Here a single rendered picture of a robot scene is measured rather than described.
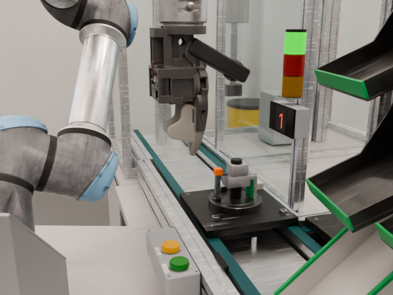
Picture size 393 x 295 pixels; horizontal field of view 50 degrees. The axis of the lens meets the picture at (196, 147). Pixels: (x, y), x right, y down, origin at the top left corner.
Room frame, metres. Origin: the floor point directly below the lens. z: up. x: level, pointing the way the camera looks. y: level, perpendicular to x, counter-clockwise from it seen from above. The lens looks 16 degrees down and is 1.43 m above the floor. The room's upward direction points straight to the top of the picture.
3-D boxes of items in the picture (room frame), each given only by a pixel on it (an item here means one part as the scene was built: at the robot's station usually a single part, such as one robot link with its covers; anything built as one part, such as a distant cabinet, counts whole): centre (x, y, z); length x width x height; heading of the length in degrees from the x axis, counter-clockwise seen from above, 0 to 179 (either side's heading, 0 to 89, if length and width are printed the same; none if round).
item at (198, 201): (1.03, -0.10, 0.96); 0.24 x 0.24 x 0.02; 17
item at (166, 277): (0.82, 0.06, 0.93); 0.21 x 0.07 x 0.06; 17
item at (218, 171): (1.02, -0.06, 1.04); 0.04 x 0.02 x 0.08; 107
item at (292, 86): (1.02, -0.23, 1.29); 0.05 x 0.05 x 0.05
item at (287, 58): (1.02, -0.23, 1.34); 0.05 x 0.05 x 0.05
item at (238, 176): (1.03, -0.11, 1.06); 0.08 x 0.04 x 0.07; 107
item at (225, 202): (1.03, -0.10, 0.98); 0.14 x 0.14 x 0.02
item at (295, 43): (1.02, -0.23, 1.39); 0.05 x 0.05 x 0.05
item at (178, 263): (0.75, 0.03, 0.96); 0.04 x 0.04 x 0.02
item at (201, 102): (0.67, 0.00, 1.30); 0.05 x 0.02 x 0.09; 17
